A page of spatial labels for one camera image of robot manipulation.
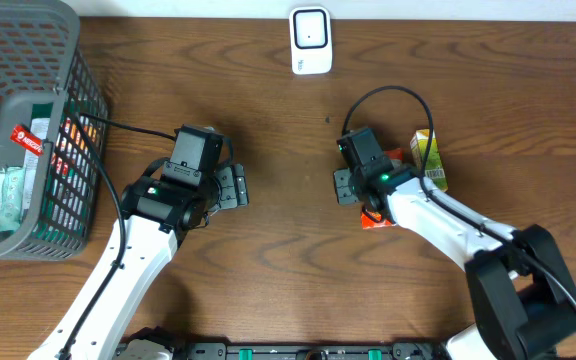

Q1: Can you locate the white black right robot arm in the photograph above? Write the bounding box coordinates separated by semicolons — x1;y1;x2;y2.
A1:
333;166;576;359

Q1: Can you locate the small red Nescafe packet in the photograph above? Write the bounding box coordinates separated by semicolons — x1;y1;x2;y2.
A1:
10;124;44;156

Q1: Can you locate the light green wet wipes pack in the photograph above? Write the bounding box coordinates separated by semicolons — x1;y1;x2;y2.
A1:
0;167;25;232

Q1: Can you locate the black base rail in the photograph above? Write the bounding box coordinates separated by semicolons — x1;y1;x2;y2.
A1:
117;327;559;360

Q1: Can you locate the red snack bag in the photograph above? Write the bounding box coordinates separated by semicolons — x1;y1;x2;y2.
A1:
360;148;404;230

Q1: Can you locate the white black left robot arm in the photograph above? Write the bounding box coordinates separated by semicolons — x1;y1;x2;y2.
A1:
30;158;249;360

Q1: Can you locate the yellow green juice carton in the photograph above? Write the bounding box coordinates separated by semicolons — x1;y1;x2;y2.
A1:
410;129;448;192

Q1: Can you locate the grey plastic shopping basket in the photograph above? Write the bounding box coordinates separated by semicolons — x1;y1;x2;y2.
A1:
0;1;107;261

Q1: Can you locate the white barcode scanner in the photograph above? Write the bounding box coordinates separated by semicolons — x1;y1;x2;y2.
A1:
289;6;333;75

